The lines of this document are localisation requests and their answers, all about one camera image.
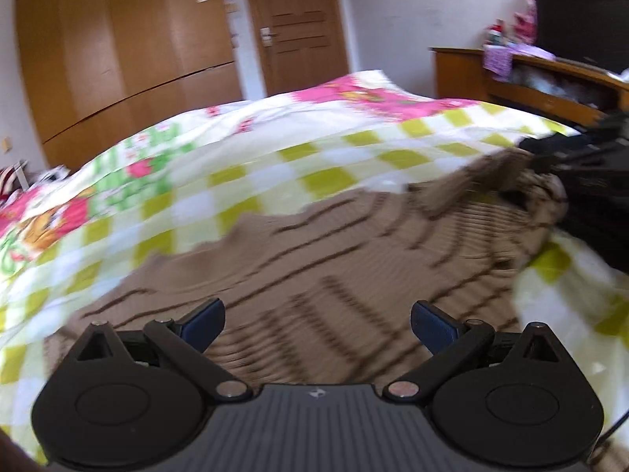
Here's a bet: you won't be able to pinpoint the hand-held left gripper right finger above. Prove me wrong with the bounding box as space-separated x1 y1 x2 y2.
383 300 566 401

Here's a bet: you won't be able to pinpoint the wooden cabinet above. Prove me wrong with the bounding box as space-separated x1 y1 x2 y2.
430 46 629 129

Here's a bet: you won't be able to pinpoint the wooden door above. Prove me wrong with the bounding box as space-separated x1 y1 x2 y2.
241 0 349 96

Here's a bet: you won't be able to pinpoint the pink floral cloth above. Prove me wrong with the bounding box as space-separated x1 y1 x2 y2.
511 0 625 44

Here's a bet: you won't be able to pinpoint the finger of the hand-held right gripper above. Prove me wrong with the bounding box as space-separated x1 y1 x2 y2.
528 151 598 174

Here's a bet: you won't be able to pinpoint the pink floral quilt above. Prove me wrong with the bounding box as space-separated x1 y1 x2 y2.
0 70 485 276

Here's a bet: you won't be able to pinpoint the green white checkered sheet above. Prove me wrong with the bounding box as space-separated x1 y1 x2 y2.
0 103 629 468

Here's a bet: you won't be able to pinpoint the brown striped knit sweater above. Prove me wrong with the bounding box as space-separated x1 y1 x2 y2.
44 150 568 389

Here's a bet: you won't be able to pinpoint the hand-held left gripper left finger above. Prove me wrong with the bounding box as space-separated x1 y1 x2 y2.
65 297 252 400

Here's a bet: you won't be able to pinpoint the purple patterned cloth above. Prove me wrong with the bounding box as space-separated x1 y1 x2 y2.
483 44 517 80

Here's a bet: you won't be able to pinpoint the clear plastic bags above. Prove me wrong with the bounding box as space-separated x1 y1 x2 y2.
516 66 598 105

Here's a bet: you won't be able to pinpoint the wooden wardrobe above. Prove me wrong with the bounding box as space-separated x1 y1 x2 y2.
15 0 244 170

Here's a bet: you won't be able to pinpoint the black folded garment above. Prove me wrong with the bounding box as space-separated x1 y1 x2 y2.
518 130 629 159

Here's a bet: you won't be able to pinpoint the red white striped cloth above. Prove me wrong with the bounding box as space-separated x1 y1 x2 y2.
0 166 21 203

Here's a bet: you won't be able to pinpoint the black television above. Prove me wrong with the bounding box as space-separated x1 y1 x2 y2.
533 0 629 72

